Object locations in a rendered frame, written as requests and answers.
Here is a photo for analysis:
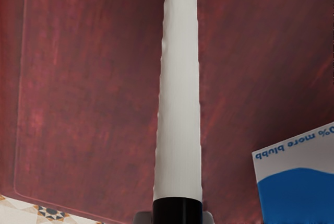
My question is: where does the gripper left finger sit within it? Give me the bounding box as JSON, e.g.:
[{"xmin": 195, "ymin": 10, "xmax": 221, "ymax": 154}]
[{"xmin": 133, "ymin": 211, "xmax": 154, "ymax": 224}]

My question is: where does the white and blue carton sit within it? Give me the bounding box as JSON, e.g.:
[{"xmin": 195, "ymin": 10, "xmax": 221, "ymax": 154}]
[{"xmin": 251, "ymin": 121, "xmax": 334, "ymax": 224}]

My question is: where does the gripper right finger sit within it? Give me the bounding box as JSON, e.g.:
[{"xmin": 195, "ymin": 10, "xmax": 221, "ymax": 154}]
[{"xmin": 201, "ymin": 210, "xmax": 216, "ymax": 224}]

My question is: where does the white pen with black end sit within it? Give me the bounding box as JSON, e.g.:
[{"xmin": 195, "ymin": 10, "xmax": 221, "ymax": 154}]
[{"xmin": 152, "ymin": 0, "xmax": 205, "ymax": 224}]

